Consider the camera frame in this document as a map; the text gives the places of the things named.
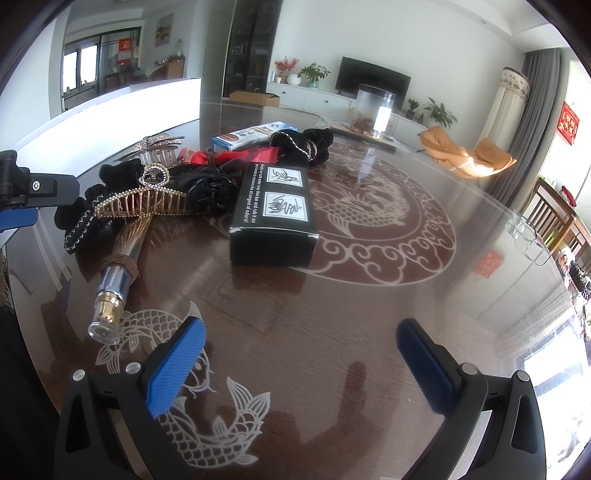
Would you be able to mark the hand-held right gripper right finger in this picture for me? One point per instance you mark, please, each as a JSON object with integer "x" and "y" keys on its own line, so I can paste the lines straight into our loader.
{"x": 425, "y": 369}

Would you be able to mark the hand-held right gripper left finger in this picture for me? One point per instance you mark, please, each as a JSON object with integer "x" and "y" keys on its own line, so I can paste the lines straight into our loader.
{"x": 178, "y": 364}

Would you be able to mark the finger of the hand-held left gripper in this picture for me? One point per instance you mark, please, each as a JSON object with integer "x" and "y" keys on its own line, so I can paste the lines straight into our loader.
{"x": 46, "y": 188}

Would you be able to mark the black scrunchie with stitched trim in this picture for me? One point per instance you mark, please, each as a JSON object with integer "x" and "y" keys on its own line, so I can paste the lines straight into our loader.
{"x": 78, "y": 217}

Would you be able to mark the plain black scrunchie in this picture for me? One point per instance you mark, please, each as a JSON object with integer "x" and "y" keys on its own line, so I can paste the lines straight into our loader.
{"x": 120, "y": 173}

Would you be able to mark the clear gold cosmetic tube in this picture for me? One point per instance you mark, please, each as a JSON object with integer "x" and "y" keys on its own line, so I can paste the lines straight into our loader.
{"x": 117, "y": 295}

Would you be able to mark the gold rhinestone hair claw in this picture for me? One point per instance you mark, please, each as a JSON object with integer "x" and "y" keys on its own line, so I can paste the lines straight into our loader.
{"x": 138, "y": 201}

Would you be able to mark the white storage box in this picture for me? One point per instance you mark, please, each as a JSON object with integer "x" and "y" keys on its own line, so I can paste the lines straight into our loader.
{"x": 115, "y": 110}

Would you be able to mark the silver rhinestone hair claw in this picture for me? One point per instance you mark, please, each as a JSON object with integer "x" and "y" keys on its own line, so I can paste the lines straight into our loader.
{"x": 154, "y": 147}

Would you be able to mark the black printed box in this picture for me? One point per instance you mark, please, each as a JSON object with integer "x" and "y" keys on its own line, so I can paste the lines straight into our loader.
{"x": 272, "y": 244}

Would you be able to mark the black hair claw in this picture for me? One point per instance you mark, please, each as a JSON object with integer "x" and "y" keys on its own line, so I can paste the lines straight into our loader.
{"x": 212, "y": 189}

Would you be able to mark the brown patterned glass desktop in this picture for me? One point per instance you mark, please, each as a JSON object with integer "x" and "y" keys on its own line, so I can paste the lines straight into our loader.
{"x": 346, "y": 323}

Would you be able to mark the red packet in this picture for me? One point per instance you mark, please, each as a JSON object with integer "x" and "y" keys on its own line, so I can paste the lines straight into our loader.
{"x": 198, "y": 157}

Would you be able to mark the red window poster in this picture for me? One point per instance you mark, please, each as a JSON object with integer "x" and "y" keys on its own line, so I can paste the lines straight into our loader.
{"x": 125, "y": 50}

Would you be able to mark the clear glass cups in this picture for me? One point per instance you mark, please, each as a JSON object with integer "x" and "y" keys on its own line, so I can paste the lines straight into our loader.
{"x": 526, "y": 237}

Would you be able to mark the wooden dining set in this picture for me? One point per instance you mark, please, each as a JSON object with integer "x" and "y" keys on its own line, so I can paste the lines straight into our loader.
{"x": 171, "y": 69}

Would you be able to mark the wooden chair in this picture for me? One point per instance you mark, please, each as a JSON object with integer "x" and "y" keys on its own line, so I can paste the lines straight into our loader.
{"x": 547, "y": 212}

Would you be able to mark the blue and white carton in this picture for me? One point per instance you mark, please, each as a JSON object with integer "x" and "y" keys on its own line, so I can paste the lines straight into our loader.
{"x": 240, "y": 138}

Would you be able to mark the orange lounge chair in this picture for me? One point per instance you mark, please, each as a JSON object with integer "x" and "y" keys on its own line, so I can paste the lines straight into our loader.
{"x": 441, "y": 145}
{"x": 489, "y": 157}

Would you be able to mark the red lidded jar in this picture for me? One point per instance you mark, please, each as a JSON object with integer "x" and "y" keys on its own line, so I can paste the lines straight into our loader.
{"x": 568, "y": 196}

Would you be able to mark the cardboard box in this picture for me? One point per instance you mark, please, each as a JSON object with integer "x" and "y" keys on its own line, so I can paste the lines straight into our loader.
{"x": 254, "y": 98}

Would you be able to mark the black scrunchie with metal rings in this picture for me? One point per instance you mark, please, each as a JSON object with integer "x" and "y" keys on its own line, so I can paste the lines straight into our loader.
{"x": 291, "y": 143}

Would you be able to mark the dark glass display cabinet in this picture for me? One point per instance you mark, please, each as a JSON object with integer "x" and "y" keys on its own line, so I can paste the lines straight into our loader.
{"x": 251, "y": 46}

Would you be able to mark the clear tray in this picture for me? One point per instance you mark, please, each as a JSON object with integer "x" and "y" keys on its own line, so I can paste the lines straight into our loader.
{"x": 341, "y": 131}

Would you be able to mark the leafy potted plant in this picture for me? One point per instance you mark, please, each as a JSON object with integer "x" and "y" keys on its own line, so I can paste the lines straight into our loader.
{"x": 438, "y": 111}

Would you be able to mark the small potted plant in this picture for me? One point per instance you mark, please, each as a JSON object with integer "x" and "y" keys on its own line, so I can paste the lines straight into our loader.
{"x": 412, "y": 107}

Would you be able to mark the clear glass jar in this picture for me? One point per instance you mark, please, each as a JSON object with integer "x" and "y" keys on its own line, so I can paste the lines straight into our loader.
{"x": 374, "y": 110}

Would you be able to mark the red flower arrangement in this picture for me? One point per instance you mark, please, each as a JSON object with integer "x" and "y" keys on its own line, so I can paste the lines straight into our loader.
{"x": 285, "y": 65}

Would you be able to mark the white round vase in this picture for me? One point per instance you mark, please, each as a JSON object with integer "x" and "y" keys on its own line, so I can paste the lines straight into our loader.
{"x": 294, "y": 79}

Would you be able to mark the grey curtain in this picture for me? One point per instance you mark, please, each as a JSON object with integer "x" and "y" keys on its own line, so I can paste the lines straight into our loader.
{"x": 531, "y": 115}

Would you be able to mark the covered standing air conditioner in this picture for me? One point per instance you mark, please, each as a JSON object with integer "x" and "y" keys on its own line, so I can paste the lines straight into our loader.
{"x": 508, "y": 101}

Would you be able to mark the white television console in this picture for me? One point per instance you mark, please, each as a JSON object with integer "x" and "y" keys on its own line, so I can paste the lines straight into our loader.
{"x": 314, "y": 97}

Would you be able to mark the green potted plant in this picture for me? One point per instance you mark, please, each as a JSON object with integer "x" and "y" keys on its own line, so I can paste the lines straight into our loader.
{"x": 314, "y": 74}

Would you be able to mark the black television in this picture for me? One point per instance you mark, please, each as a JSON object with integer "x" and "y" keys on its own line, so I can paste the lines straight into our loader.
{"x": 374, "y": 76}

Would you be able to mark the framed wall painting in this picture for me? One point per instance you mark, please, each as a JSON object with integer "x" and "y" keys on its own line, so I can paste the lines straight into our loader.
{"x": 164, "y": 30}

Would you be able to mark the red wall hanging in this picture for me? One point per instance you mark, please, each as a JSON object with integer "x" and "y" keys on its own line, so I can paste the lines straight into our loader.
{"x": 569, "y": 122}

